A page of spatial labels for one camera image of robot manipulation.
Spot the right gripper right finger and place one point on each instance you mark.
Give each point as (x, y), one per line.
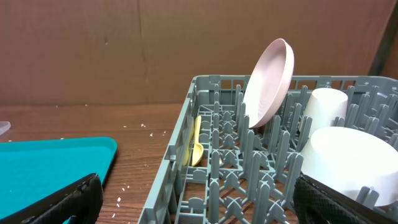
(316, 203)

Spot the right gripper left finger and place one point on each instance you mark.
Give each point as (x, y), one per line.
(77, 203)

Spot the pale green saucer plate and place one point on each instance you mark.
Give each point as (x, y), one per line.
(346, 160)

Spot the small white cup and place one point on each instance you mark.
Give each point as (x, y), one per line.
(324, 105)

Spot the grey dishwasher rack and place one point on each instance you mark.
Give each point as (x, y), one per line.
(249, 176)

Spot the yellow plastic spoon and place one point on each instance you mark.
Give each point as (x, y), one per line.
(198, 149)

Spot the large white plate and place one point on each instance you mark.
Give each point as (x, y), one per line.
(269, 83)

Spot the teal plastic serving tray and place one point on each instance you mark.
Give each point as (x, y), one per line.
(33, 170)

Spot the clear plastic bin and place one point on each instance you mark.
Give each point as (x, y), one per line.
(4, 127)

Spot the brown cardboard backdrop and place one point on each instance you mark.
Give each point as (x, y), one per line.
(131, 52)

